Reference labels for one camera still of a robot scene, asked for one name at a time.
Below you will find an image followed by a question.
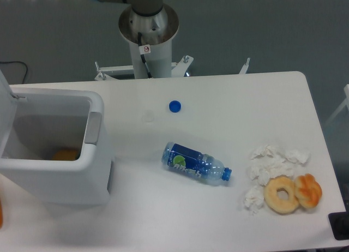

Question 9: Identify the white trash can lid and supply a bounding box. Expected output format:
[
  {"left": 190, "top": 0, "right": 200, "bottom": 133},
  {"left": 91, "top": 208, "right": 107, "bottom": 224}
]
[{"left": 1, "top": 72, "right": 17, "bottom": 158}]

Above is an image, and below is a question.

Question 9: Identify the blue bottle cap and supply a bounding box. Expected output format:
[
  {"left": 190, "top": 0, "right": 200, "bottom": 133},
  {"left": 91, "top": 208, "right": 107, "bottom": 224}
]
[{"left": 169, "top": 100, "right": 182, "bottom": 113}]

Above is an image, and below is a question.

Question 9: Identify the yellow item inside trash can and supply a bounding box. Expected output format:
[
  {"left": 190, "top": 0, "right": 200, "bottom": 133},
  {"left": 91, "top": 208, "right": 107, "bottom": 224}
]
[{"left": 52, "top": 149, "right": 80, "bottom": 161}]

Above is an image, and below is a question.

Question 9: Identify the white trash can body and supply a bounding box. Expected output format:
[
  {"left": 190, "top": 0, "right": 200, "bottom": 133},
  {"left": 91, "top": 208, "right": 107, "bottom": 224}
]
[{"left": 1, "top": 88, "right": 114, "bottom": 205}]

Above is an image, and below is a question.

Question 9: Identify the blue plastic drink bottle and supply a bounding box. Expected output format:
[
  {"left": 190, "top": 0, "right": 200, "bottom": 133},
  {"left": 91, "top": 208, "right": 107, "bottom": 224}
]
[{"left": 161, "top": 142, "right": 232, "bottom": 185}]

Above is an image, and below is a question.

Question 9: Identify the crumpled white tissue large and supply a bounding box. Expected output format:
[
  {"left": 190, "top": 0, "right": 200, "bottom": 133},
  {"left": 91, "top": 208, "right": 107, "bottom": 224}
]
[{"left": 248, "top": 145, "right": 294, "bottom": 186}]

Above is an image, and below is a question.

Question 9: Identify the crumpled white tissue small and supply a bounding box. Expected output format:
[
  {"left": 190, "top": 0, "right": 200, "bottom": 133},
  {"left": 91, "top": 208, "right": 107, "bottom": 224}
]
[{"left": 243, "top": 185, "right": 264, "bottom": 214}]

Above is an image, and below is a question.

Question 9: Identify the crumpled white tissue right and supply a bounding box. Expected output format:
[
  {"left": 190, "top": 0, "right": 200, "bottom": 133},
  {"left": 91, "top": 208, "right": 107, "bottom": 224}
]
[{"left": 285, "top": 149, "right": 311, "bottom": 165}]

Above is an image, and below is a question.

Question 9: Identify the orange twisted bread roll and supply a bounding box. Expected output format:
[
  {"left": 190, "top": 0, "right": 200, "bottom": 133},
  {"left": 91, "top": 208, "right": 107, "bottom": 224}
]
[{"left": 294, "top": 173, "right": 322, "bottom": 209}]

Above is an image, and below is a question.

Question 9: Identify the white furniture at right edge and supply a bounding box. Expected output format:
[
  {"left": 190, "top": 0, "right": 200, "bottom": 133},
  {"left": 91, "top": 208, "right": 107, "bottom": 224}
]
[{"left": 324, "top": 84, "right": 348, "bottom": 127}]

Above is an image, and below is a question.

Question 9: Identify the black device at edge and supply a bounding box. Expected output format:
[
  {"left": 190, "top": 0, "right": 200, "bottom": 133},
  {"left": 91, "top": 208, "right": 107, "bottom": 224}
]
[{"left": 328, "top": 212, "right": 348, "bottom": 241}]

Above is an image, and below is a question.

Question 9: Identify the orange object at left edge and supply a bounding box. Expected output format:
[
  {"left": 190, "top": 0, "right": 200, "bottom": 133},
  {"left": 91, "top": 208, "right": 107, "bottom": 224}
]
[{"left": 0, "top": 200, "right": 3, "bottom": 229}]

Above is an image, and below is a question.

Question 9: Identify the white metal base frame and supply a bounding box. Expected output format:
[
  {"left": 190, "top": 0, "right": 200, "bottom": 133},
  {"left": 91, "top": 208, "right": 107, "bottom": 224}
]
[{"left": 94, "top": 55, "right": 251, "bottom": 81}]

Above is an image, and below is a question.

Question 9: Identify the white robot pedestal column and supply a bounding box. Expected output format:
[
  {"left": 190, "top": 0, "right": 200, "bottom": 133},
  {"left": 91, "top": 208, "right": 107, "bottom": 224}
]
[{"left": 118, "top": 4, "right": 179, "bottom": 79}]

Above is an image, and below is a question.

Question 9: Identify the black cable on pedestal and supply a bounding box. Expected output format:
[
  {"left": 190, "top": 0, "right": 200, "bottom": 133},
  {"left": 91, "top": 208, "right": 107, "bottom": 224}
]
[{"left": 137, "top": 31, "right": 153, "bottom": 79}]

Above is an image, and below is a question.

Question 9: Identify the ring doughnut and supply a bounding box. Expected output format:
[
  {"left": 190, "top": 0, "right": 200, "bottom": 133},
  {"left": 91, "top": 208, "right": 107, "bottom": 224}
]
[{"left": 263, "top": 176, "right": 299, "bottom": 214}]

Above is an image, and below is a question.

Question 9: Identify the black cable on floor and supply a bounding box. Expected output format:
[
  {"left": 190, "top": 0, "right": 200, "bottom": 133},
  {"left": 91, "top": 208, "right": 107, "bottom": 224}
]
[{"left": 0, "top": 61, "right": 28, "bottom": 84}]

